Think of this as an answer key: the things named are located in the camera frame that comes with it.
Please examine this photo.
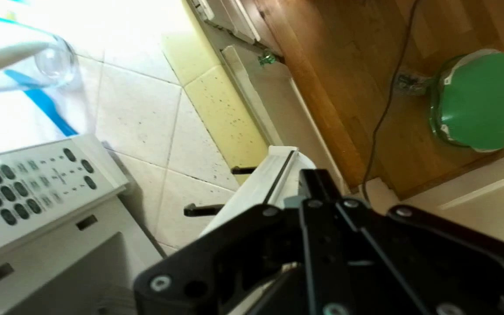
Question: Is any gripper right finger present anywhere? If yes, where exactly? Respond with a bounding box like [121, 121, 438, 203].
[321, 169, 504, 315]

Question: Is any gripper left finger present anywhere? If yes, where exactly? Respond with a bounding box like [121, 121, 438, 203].
[133, 169, 354, 315]

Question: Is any white microwave door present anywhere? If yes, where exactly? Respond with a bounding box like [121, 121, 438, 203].
[184, 146, 318, 315]

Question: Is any white microwave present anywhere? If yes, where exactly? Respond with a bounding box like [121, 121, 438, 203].
[0, 133, 318, 315]

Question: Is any green table lamp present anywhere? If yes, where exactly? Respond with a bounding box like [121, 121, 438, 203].
[394, 49, 504, 153]

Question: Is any blue plastic utensil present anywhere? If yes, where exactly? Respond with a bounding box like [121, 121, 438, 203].
[4, 69, 78, 137]

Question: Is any clear glass pitcher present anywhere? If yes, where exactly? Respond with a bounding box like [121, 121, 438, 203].
[0, 9, 80, 95]

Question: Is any black cable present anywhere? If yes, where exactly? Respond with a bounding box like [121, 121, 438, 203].
[361, 0, 422, 203]

